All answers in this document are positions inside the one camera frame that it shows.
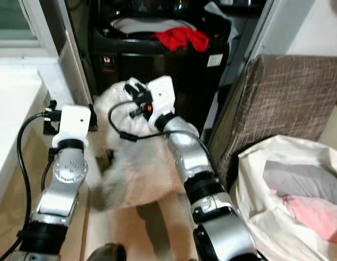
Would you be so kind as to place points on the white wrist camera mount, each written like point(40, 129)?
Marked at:
point(73, 124)
point(162, 97)

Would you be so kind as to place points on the large cream white garment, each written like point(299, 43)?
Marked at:
point(136, 174)

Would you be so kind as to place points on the red garment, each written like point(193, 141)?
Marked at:
point(182, 39)

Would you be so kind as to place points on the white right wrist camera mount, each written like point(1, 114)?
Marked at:
point(162, 97)

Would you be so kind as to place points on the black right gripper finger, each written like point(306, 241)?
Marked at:
point(142, 87)
point(130, 92)

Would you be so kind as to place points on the white fabric laundry bag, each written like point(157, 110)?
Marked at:
point(250, 185)

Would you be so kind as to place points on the white topped beige cabinet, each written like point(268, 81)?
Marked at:
point(16, 136)

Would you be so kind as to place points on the black washing machine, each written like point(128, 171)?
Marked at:
point(152, 65)

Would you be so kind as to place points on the green tinted window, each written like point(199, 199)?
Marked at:
point(11, 16)

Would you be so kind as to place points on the pink garment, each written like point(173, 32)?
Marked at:
point(315, 215)

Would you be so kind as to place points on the grey garment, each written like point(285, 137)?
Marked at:
point(304, 182)

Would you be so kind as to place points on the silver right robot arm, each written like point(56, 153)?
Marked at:
point(201, 163)

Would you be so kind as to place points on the brown checked fabric hamper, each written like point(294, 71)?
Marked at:
point(282, 98)

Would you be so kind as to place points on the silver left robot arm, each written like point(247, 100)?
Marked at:
point(60, 190)

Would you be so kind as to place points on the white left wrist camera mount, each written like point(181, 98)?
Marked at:
point(73, 124)

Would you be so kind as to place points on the white cloth in washer drum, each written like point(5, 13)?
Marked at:
point(136, 24)

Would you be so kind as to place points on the white label sticker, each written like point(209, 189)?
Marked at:
point(216, 60)

